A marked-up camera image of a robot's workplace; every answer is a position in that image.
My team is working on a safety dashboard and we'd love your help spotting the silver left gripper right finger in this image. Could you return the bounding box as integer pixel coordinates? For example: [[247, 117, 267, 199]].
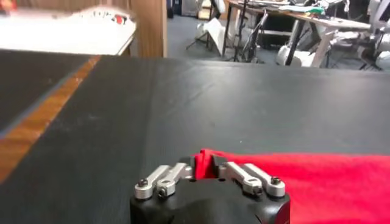
[[213, 155, 286, 198]]

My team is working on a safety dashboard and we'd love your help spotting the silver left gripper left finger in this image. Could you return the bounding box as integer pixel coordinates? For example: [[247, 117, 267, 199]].
[[133, 156, 196, 200]]

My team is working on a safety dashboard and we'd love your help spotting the red t-shirt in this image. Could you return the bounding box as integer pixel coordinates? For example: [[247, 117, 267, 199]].
[[194, 148, 390, 224]]

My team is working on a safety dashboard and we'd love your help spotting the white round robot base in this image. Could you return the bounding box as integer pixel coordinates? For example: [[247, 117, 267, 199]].
[[276, 45, 317, 68]]

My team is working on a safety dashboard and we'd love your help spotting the large black table cover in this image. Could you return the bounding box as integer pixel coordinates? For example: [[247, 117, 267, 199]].
[[0, 56, 390, 224]]

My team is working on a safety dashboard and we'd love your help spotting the black monitor tripod stand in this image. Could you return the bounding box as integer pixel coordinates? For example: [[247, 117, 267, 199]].
[[221, 0, 269, 63]]

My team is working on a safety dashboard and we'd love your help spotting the white leaning board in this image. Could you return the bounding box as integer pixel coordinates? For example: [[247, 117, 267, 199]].
[[202, 17, 228, 55]]

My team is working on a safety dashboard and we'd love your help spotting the thin black tripod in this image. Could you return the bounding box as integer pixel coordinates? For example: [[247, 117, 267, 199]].
[[185, 0, 222, 51]]

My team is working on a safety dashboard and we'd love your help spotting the wooden desk with black legs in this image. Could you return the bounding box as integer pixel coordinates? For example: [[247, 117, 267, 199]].
[[227, 0, 371, 68]]

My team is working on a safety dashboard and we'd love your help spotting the black table mat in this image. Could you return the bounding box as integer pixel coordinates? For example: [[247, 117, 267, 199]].
[[0, 50, 92, 131]]

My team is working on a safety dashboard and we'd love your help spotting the white printed plastic bag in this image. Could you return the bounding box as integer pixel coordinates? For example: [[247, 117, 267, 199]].
[[69, 5, 137, 29]]

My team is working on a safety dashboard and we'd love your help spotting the white table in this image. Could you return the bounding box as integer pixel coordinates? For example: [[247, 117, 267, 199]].
[[0, 7, 137, 56]]

